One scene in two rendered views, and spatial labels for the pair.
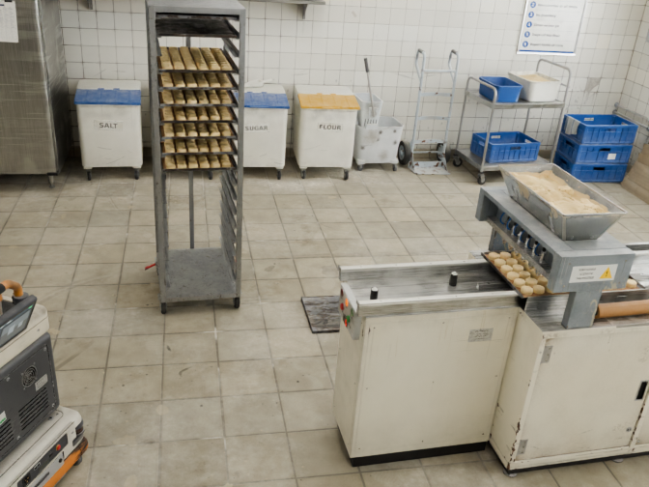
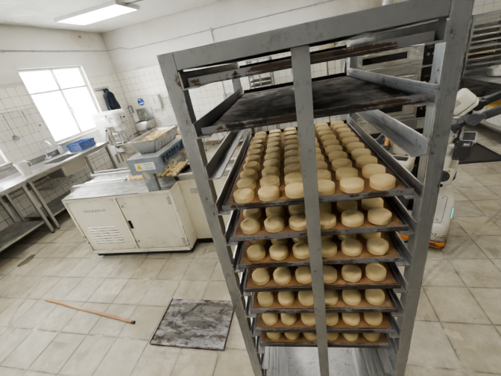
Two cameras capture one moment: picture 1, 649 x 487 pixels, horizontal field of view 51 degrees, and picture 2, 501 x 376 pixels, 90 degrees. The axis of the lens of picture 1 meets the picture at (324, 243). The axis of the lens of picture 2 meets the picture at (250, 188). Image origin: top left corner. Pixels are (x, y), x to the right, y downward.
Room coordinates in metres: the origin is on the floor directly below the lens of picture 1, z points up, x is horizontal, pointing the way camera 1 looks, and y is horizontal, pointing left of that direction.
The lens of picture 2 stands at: (4.56, 1.01, 1.78)
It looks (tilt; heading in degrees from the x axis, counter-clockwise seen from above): 26 degrees down; 209
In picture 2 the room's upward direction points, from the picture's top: 11 degrees counter-clockwise
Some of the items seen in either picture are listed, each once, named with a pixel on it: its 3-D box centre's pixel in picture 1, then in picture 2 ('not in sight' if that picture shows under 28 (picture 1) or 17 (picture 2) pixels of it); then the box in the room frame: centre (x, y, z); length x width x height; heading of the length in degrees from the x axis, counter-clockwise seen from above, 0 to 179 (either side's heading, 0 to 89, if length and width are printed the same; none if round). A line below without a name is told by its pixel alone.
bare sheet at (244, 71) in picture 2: (192, 8); (294, 59); (3.81, 0.82, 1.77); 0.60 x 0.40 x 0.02; 17
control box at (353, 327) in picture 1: (350, 310); not in sight; (2.47, -0.13, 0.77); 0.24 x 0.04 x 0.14; 15
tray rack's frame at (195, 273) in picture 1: (194, 156); (312, 277); (3.80, 0.81, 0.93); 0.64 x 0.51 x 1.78; 17
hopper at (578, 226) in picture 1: (554, 202); (156, 139); (2.70, -0.97, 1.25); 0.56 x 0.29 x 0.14; 15
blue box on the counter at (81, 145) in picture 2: not in sight; (81, 145); (1.71, -3.98, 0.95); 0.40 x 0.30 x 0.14; 16
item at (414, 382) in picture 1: (419, 364); (221, 202); (2.56, -0.48, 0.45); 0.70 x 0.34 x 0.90; 105
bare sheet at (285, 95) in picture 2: (192, 25); (297, 93); (3.81, 0.82, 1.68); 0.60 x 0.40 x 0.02; 17
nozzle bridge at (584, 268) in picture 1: (542, 251); (165, 160); (2.70, -0.97, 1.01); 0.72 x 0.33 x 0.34; 15
